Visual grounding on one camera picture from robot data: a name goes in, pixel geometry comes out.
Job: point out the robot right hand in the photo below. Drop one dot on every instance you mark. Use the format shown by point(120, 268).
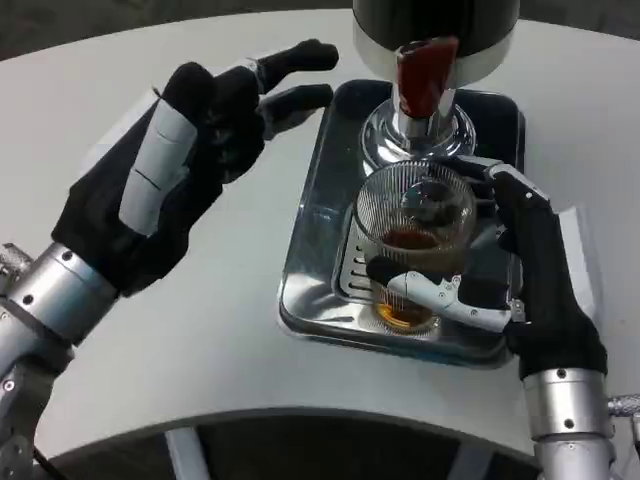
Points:
point(545, 280)

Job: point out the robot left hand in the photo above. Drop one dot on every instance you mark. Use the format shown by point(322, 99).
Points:
point(160, 200)

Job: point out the clear ribbed glass cup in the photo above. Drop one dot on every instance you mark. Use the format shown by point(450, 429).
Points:
point(395, 215)

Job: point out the robot right arm silver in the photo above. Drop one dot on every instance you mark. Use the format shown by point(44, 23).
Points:
point(565, 415)

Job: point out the robot left arm silver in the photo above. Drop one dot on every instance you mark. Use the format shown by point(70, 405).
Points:
point(45, 295)

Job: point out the steel drip tray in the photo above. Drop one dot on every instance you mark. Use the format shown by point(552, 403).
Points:
point(320, 200)

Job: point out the steel slotted drip grid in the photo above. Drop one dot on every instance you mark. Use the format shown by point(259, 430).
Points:
point(355, 265)

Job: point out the red tap lever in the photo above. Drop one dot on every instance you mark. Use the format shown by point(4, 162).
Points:
point(422, 75)

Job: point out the black steel drink dispenser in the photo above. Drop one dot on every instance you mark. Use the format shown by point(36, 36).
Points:
point(380, 25)

